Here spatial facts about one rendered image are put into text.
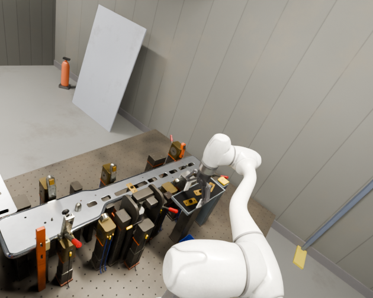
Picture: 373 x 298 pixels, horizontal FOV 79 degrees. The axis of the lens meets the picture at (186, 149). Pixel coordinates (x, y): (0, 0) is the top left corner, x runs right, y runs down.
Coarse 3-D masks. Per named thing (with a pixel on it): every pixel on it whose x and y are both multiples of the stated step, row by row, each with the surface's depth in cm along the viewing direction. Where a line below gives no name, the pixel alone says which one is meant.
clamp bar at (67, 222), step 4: (64, 212) 93; (68, 212) 95; (64, 216) 91; (68, 216) 92; (72, 216) 92; (64, 220) 92; (68, 220) 92; (72, 220) 92; (64, 224) 93; (68, 224) 94; (72, 224) 96; (64, 228) 94; (68, 228) 97; (60, 232) 99; (64, 232) 97; (68, 232) 100
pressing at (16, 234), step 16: (176, 160) 184; (192, 160) 191; (144, 176) 157; (176, 176) 168; (80, 192) 129; (96, 192) 132; (112, 192) 136; (128, 192) 141; (32, 208) 112; (48, 208) 115; (64, 208) 118; (96, 208) 124; (0, 224) 101; (16, 224) 104; (32, 224) 106; (48, 224) 108; (80, 224) 113; (0, 240) 97; (16, 240) 98; (32, 240) 100; (16, 256) 93
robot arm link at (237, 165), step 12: (240, 156) 107; (252, 156) 108; (240, 168) 106; (252, 168) 104; (252, 180) 96; (240, 192) 86; (240, 204) 80; (240, 216) 75; (240, 228) 71; (252, 228) 70
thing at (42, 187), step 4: (40, 180) 121; (44, 180) 122; (40, 184) 121; (44, 184) 120; (40, 188) 123; (44, 188) 118; (40, 192) 124; (44, 192) 119; (40, 196) 126; (44, 196) 121; (40, 200) 132; (44, 200) 123; (48, 200) 123; (40, 204) 133
